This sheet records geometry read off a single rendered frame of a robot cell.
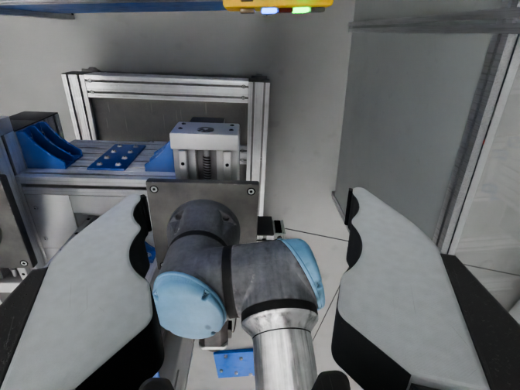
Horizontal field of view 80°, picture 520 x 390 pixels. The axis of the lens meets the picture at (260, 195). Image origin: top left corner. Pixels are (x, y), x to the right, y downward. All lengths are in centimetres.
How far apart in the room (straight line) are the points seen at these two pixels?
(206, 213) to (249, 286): 19
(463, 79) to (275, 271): 58
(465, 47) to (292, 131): 101
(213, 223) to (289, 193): 124
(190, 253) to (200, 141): 23
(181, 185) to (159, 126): 88
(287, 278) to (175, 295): 16
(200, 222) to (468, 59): 64
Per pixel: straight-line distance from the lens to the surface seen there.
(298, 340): 46
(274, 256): 48
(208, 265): 49
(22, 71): 192
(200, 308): 49
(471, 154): 78
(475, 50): 82
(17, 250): 86
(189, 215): 61
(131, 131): 154
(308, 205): 187
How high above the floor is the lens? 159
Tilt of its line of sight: 62 degrees down
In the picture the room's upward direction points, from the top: 176 degrees clockwise
